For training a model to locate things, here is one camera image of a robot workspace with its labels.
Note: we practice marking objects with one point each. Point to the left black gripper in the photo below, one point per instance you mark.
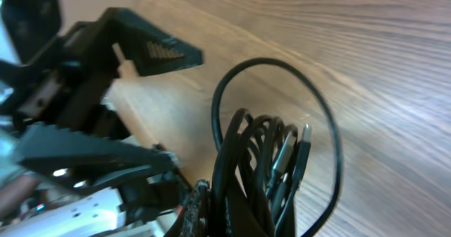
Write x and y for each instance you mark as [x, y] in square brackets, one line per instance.
[65, 93]

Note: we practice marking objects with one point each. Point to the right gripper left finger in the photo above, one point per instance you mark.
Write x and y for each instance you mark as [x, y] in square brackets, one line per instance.
[193, 219]

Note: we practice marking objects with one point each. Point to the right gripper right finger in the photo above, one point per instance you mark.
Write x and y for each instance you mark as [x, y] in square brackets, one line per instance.
[240, 221]

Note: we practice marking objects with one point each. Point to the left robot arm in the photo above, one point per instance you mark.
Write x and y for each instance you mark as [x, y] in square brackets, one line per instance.
[28, 27]

